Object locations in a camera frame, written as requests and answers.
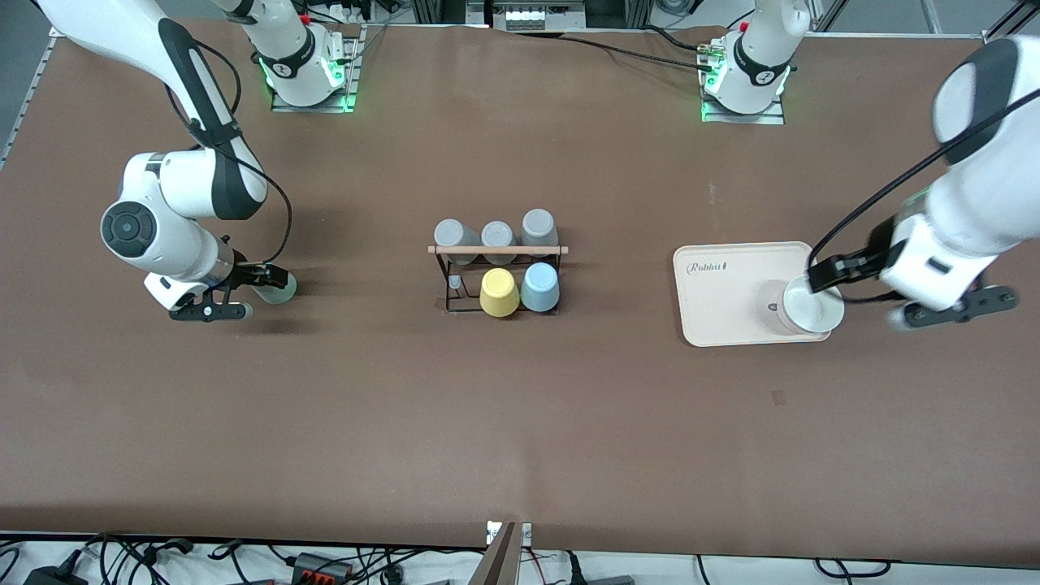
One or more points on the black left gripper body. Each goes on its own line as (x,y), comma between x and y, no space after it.
(876,244)

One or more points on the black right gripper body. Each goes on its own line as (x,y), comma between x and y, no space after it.
(243,275)

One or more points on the pale green plastic cup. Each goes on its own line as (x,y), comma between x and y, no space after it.
(280,292)

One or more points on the light blue plastic cup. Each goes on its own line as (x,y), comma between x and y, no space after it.
(540,288)

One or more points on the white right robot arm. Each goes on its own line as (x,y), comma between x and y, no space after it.
(195,187)

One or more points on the white cup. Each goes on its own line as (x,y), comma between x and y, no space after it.
(812,313)

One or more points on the cream plastic tray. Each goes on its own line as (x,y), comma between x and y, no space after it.
(731,309)

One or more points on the grey plastic cup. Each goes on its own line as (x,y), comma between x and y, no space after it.
(497,234)
(453,234)
(539,226)

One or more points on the yellow plastic cup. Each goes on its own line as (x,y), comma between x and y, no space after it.
(500,294)

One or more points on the grey adapter with orange plugs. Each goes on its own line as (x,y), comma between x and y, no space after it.
(321,566)

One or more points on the black power adapter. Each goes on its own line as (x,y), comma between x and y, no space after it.
(55,577)

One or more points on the white power strip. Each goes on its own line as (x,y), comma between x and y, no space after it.
(532,16)

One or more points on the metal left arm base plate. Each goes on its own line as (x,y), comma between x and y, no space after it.
(743,118)

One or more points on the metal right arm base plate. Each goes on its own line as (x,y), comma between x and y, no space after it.
(354,65)

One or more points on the aluminium table edge rail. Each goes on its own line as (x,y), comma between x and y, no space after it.
(28,97)

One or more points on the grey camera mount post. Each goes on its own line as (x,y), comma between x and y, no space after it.
(500,561)

